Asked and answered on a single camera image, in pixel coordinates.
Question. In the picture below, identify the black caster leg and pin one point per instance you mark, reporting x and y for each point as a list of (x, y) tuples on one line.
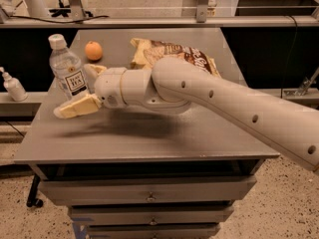
[(33, 200)]

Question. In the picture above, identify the grey metal rail frame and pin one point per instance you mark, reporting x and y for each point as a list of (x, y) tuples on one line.
[(164, 13)]

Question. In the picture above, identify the orange fruit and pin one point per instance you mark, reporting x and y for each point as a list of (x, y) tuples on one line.
[(93, 51)]

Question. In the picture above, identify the brown yellow chip bag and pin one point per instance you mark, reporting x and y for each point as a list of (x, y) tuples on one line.
[(148, 52)]

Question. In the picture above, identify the grey drawer cabinet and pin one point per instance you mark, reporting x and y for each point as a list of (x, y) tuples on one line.
[(135, 143)]

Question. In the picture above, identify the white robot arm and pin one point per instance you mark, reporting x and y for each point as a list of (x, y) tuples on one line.
[(172, 85)]

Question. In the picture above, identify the clear plastic tea bottle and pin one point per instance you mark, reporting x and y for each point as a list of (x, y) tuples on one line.
[(67, 68)]

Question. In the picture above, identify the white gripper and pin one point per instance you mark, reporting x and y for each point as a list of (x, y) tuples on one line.
[(108, 86)]

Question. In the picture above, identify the middle grey drawer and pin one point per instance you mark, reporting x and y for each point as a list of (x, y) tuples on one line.
[(150, 215)]

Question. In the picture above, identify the grey drawer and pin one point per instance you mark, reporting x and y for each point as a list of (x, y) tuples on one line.
[(150, 190), (150, 215), (173, 231)]

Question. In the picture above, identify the bottom grey drawer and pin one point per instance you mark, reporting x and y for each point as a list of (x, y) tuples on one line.
[(173, 231)]

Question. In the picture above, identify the white spray bottle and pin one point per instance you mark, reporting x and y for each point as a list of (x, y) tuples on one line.
[(13, 86)]

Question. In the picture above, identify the top grey drawer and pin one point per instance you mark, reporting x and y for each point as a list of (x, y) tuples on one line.
[(150, 190)]

